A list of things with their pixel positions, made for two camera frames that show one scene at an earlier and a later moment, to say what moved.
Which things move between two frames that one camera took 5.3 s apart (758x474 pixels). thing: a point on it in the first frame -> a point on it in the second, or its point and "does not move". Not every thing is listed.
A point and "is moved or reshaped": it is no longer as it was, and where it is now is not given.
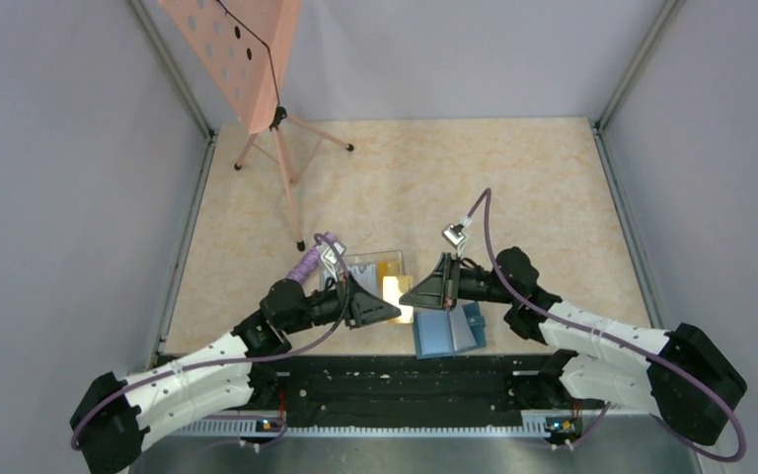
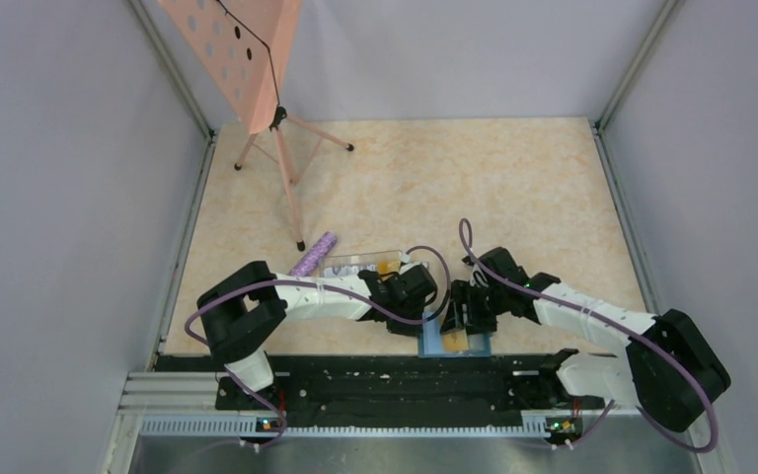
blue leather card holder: (448, 333) is moved or reshaped
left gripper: (362, 306) -> (411, 330)
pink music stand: (245, 48) does not move
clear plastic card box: (383, 273) does not move
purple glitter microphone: (308, 262) does not move
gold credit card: (393, 287) is moved or reshaped
